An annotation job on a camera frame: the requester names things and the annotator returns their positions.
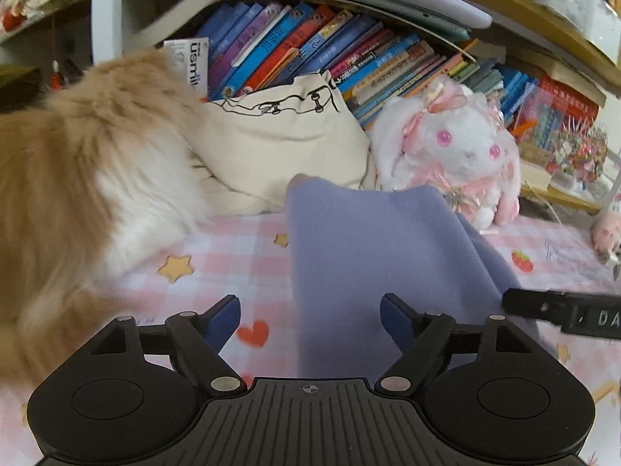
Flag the cream flat box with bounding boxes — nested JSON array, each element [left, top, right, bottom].
[[519, 158, 557, 190]]

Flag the clear plastic case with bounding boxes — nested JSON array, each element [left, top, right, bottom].
[[505, 0, 615, 52]]

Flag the row of colourful books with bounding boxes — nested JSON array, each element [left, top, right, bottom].
[[123, 0, 539, 130]]

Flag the white and pink bunny plush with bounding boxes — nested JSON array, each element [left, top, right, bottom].
[[371, 78, 523, 232]]

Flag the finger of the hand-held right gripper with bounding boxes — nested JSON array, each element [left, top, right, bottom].
[[501, 288, 578, 324]]

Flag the purple and mauve sweater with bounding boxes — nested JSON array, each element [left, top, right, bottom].
[[285, 172, 554, 380]]

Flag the pink checked desk mat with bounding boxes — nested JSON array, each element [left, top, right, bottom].
[[0, 209, 621, 453]]

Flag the pink pig plush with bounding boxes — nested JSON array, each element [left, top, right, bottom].
[[591, 211, 621, 254]]

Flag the cream tote bag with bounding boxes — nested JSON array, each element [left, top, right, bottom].
[[191, 70, 377, 215]]

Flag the dark green cloth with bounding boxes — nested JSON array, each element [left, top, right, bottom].
[[0, 65, 44, 113]]

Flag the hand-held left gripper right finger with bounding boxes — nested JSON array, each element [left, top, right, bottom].
[[373, 292, 535, 395]]

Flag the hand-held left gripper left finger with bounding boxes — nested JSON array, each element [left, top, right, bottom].
[[90, 294, 248, 396]]

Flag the colourful bead flower ornament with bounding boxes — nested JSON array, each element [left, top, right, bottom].
[[553, 126, 610, 188]]

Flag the orange and white cat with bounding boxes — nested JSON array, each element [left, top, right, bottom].
[[0, 51, 215, 385]]

